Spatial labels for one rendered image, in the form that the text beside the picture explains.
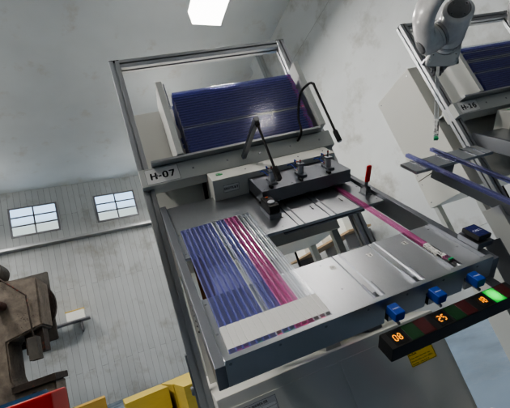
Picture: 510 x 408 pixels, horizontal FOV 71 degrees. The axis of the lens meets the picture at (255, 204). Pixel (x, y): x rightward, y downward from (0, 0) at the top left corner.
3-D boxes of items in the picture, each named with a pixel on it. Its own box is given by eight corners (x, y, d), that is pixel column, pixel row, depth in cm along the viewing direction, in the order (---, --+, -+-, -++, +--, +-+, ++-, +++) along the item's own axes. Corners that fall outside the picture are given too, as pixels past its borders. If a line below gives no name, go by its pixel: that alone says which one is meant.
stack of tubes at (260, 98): (314, 126, 143) (291, 74, 151) (190, 153, 129) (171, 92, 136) (304, 142, 155) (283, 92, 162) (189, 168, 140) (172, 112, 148)
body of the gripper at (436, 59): (465, 30, 114) (456, 51, 124) (430, 32, 117) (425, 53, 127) (465, 51, 113) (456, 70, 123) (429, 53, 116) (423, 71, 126)
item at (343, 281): (485, 269, 86) (488, 257, 84) (226, 373, 67) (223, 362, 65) (425, 231, 102) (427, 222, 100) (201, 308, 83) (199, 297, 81)
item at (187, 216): (382, 213, 118) (384, 199, 116) (188, 273, 99) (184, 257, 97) (329, 179, 146) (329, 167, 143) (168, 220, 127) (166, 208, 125)
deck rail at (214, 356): (229, 387, 67) (225, 365, 64) (219, 392, 67) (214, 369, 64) (168, 221, 127) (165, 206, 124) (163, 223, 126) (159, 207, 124)
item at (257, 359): (487, 280, 86) (494, 256, 83) (229, 388, 67) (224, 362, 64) (483, 277, 87) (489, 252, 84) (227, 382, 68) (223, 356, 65)
